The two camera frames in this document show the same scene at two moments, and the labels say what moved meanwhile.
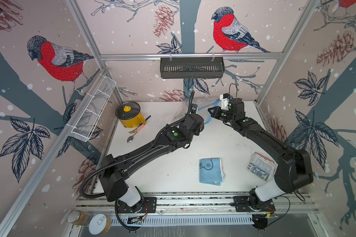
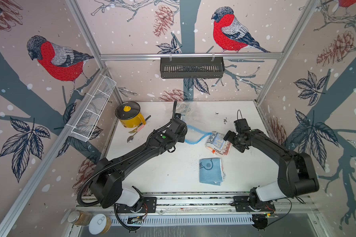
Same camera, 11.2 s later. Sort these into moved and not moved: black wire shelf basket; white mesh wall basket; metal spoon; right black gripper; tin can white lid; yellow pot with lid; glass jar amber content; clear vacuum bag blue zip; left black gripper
Moved: right black gripper; clear vacuum bag blue zip; left black gripper
Not moved: tin can white lid; metal spoon; yellow pot with lid; white mesh wall basket; black wire shelf basket; glass jar amber content
